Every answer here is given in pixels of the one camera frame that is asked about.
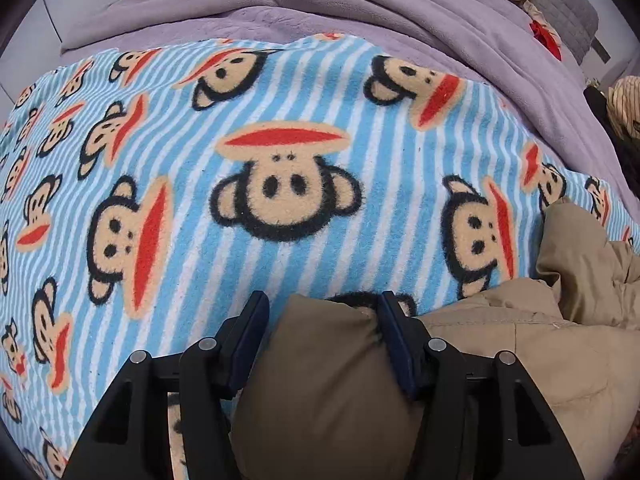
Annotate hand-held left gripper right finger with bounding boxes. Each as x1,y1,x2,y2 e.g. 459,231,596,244
377,291,586,480

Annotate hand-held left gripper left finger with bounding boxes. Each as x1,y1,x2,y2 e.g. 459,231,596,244
62,291,270,480

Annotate beige puffer jacket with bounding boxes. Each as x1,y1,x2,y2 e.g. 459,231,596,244
230,200,640,480

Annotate striped monkey print blanket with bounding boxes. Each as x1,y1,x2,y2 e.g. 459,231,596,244
0,32,640,480

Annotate black garment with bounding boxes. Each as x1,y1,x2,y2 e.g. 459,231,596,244
584,85,640,196

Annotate cream striped garment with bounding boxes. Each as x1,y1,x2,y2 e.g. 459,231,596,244
607,76,640,141

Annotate red cloth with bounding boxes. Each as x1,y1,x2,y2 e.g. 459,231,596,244
530,20,563,61

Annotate purple fleece duvet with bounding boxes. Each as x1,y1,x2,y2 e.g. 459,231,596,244
60,0,640,201

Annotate small beige cloth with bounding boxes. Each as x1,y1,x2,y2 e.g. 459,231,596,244
522,0,556,36

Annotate white wardrobe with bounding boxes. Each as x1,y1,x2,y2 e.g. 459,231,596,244
0,0,136,111

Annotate grey quilted headboard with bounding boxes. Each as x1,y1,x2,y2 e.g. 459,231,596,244
530,0,601,66

